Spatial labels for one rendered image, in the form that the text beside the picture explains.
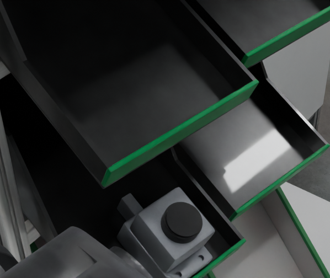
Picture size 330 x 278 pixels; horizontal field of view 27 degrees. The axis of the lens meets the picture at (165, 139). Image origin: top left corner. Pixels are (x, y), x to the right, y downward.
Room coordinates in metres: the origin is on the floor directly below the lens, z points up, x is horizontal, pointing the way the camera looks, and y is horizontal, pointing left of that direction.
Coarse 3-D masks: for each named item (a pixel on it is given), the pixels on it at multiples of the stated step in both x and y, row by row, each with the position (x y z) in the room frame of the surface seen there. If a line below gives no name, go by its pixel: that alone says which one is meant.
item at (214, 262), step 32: (0, 96) 0.49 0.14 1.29; (32, 128) 0.46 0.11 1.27; (32, 160) 0.44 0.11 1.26; (64, 160) 0.44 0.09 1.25; (160, 160) 0.46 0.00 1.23; (32, 192) 0.37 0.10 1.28; (64, 192) 0.41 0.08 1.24; (96, 192) 0.42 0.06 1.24; (128, 192) 0.42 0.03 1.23; (160, 192) 0.43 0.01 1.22; (192, 192) 0.43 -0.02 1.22; (64, 224) 0.39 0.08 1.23; (96, 224) 0.39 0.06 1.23; (224, 224) 0.40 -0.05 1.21; (224, 256) 0.37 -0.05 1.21
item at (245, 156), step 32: (256, 64) 0.57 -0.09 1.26; (256, 96) 0.56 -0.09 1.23; (224, 128) 0.52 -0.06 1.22; (256, 128) 0.52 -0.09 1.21; (288, 128) 0.53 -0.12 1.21; (192, 160) 0.46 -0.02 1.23; (224, 160) 0.48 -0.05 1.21; (256, 160) 0.49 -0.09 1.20; (288, 160) 0.50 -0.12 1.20; (224, 192) 0.45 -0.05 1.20; (256, 192) 0.46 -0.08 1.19
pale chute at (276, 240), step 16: (272, 192) 0.55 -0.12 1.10; (256, 208) 0.55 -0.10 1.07; (272, 208) 0.55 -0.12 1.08; (288, 208) 0.53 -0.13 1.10; (240, 224) 0.53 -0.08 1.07; (256, 224) 0.54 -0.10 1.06; (272, 224) 0.54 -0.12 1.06; (288, 224) 0.53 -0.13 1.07; (256, 240) 0.52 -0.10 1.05; (272, 240) 0.53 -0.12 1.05; (288, 240) 0.53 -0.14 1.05; (304, 240) 0.51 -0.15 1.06; (240, 256) 0.50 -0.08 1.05; (256, 256) 0.51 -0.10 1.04; (272, 256) 0.51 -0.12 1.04; (288, 256) 0.52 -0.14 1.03; (304, 256) 0.51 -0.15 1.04; (224, 272) 0.48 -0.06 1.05; (240, 272) 0.49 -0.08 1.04; (256, 272) 0.49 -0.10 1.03; (272, 272) 0.50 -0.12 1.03; (288, 272) 0.50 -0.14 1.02; (304, 272) 0.51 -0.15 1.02; (320, 272) 0.49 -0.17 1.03
